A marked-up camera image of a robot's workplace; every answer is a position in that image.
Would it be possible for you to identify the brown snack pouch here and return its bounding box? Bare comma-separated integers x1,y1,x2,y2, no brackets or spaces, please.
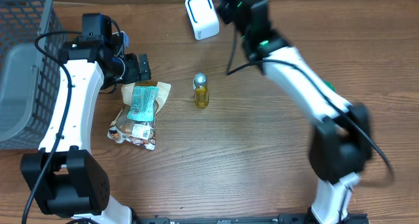
107,81,172,151

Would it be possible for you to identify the yellow oil bottle silver cap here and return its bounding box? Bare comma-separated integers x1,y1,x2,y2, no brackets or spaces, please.
192,73,209,109

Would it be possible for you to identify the green lid white jar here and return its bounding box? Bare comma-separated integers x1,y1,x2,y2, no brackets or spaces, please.
324,81,335,92

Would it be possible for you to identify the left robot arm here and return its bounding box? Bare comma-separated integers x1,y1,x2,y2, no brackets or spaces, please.
20,13,151,223

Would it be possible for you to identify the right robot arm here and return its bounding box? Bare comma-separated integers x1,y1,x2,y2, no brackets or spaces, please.
217,0,373,223

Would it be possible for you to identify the white barcode scanner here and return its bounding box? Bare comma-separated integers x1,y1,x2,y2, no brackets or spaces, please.
185,0,220,41

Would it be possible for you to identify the grey plastic mesh basket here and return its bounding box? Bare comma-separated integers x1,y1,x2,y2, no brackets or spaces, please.
1,0,69,149

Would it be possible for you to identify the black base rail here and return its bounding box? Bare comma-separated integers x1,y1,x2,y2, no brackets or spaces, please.
130,213,370,224

